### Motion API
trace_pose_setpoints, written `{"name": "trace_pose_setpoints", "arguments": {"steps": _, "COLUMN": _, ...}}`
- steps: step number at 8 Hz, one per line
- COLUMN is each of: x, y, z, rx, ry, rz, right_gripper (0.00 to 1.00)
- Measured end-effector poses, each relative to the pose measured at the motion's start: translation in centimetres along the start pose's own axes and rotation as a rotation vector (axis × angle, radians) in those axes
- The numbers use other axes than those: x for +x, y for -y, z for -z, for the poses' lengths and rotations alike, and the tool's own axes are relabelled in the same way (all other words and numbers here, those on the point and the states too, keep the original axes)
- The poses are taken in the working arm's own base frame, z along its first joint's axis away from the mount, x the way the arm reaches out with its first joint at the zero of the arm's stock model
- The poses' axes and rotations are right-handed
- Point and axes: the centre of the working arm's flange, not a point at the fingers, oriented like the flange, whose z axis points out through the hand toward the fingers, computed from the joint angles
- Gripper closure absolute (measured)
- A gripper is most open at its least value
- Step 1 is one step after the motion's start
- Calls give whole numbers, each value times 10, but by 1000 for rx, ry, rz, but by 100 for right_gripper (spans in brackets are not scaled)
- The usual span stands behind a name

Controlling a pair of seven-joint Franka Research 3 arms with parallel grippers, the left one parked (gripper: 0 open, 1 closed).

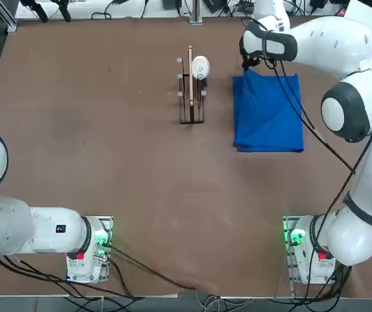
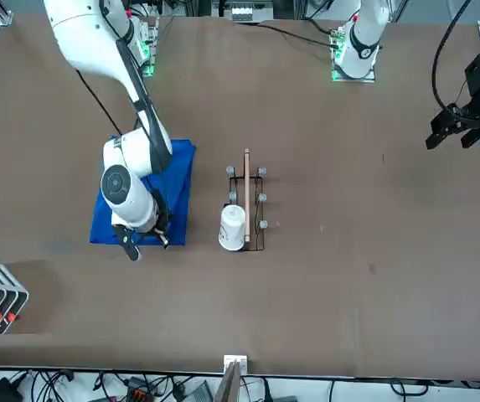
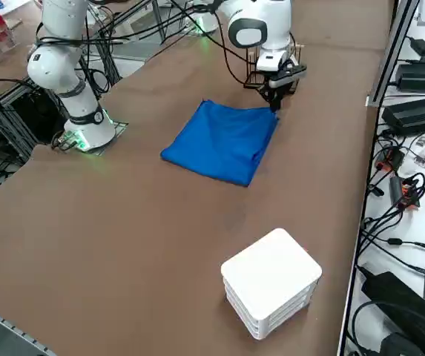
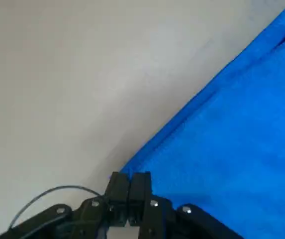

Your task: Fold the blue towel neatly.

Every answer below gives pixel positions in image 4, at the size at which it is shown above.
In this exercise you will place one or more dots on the blue microfibre towel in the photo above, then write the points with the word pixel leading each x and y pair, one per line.
pixel 231 149

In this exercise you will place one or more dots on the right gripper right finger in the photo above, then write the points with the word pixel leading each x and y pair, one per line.
pixel 141 189

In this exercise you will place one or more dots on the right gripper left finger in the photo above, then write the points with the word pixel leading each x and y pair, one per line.
pixel 118 189

